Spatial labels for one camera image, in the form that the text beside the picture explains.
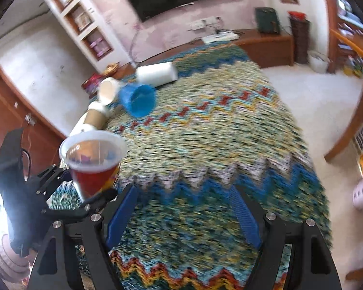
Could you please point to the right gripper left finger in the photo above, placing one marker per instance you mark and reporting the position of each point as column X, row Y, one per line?
column 56, row 265

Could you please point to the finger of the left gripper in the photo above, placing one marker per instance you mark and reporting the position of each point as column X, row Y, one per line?
column 100, row 200
column 51, row 178

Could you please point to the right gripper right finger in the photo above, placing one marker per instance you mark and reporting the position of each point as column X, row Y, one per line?
column 311, row 264

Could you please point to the printed red yellow cup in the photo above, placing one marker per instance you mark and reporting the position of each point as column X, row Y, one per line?
column 94, row 160

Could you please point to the white cup beside coffee cup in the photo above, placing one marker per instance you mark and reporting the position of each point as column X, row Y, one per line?
column 79, row 126

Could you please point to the brown sleeve coffee cup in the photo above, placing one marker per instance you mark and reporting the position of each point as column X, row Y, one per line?
column 96, row 117

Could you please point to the cream interior paper cup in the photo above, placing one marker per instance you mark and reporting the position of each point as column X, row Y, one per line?
column 108, row 90

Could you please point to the blue plastic cup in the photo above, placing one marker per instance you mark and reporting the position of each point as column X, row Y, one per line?
column 137, row 99

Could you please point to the white paper cup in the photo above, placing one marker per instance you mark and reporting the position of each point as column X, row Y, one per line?
column 157, row 74

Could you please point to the brown wooden door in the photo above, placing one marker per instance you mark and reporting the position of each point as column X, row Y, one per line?
column 40, row 138

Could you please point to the red gift box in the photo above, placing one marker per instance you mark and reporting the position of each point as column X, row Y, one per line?
column 90, row 86

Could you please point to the fruit bowl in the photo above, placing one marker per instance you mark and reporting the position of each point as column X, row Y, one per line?
column 111, row 69

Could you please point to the pink dumbbells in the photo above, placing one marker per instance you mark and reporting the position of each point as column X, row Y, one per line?
column 100, row 46

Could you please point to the colourful zigzag woven rug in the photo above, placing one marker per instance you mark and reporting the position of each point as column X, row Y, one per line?
column 221, row 123

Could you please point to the white waste bin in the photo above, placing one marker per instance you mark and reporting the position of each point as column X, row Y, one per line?
column 318, row 62

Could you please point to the white set-top box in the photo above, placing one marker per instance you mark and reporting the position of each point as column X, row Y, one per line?
column 220, row 37

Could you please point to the wooden tv cabinet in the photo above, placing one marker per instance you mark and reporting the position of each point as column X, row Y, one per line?
column 267, row 50

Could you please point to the dark wicker basket red top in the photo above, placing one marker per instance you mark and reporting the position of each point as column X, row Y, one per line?
column 300, row 26

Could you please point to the dark green appliance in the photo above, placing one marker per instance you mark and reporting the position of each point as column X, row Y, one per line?
column 267, row 20

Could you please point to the picture frame on shelf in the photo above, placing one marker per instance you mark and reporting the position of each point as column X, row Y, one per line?
column 82, row 21

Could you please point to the white wall shelf unit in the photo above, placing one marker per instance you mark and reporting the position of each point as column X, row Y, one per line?
column 90, row 32

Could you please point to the wall power sockets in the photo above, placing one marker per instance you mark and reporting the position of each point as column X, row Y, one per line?
column 213, row 22

